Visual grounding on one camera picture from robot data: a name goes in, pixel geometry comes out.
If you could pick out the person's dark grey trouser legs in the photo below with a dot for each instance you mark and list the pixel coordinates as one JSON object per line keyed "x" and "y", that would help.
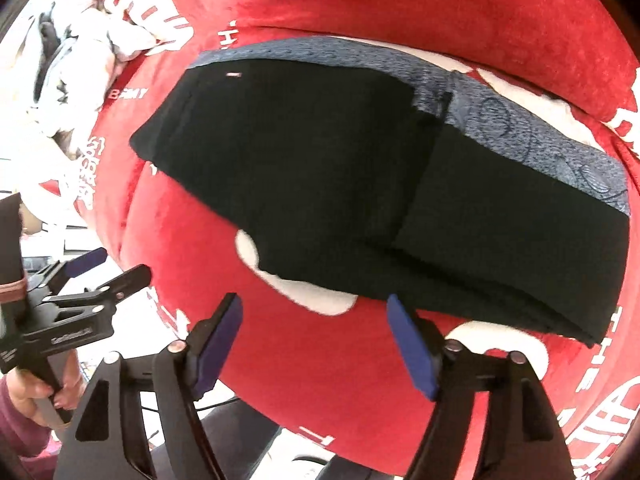
{"x": 240, "y": 437}

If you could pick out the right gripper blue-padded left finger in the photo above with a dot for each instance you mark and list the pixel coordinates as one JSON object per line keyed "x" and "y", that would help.
{"x": 106, "y": 438}

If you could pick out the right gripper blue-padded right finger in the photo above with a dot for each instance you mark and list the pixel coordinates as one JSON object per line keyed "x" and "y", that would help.
{"x": 521, "y": 440}

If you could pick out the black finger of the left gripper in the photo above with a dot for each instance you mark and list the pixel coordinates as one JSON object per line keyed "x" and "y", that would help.
{"x": 112, "y": 292}

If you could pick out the black pants with grey waistband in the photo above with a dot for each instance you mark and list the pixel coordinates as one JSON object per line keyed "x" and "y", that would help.
{"x": 364, "y": 169}

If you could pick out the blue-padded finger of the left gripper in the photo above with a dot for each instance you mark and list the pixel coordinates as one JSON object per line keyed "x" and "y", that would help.
{"x": 50, "y": 280}

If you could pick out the person's left hand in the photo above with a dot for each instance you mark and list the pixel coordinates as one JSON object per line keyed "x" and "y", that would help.
{"x": 25, "y": 389}

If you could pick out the white and grey crumpled clothes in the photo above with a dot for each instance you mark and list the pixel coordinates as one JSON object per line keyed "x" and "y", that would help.
{"x": 72, "y": 53}

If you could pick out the maroon sleeve left forearm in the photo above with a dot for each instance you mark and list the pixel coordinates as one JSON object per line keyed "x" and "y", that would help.
{"x": 29, "y": 440}

